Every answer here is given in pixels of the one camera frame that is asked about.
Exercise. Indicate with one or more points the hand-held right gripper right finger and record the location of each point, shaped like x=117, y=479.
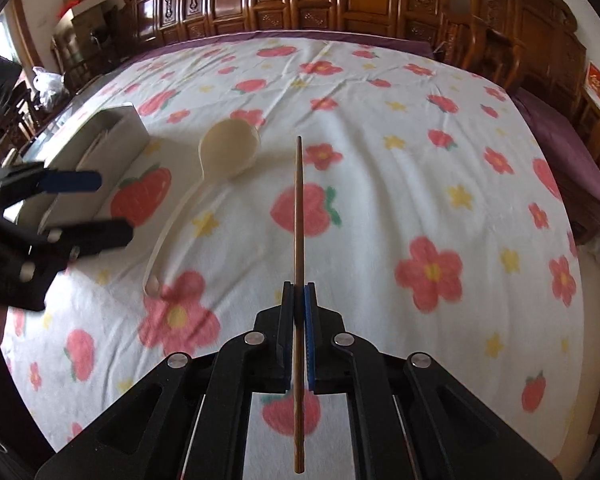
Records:
x=310, y=340

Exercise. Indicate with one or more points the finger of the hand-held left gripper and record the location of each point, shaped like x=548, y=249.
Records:
x=100, y=234
x=75, y=180

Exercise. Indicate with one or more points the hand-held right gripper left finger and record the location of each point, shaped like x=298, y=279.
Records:
x=288, y=340

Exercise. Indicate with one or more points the grey metal utensil box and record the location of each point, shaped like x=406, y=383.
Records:
x=115, y=135

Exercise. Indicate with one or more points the dark brown wooden chopstick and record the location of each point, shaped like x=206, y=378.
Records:
x=298, y=220

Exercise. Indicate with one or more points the cream plastic ladle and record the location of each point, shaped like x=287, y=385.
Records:
x=230, y=147

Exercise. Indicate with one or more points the white plastic bag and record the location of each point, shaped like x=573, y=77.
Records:
x=49, y=87

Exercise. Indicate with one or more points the dark wooden chair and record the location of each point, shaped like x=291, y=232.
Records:
x=82, y=50

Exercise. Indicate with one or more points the strawberry flower printed bedsheet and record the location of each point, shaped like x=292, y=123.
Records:
x=405, y=200

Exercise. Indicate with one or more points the purple mattress pad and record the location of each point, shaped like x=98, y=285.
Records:
x=290, y=36

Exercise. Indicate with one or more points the purple seat cushion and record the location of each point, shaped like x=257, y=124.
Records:
x=565, y=145

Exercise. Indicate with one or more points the carved wooden sofa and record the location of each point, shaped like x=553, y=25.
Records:
x=520, y=30

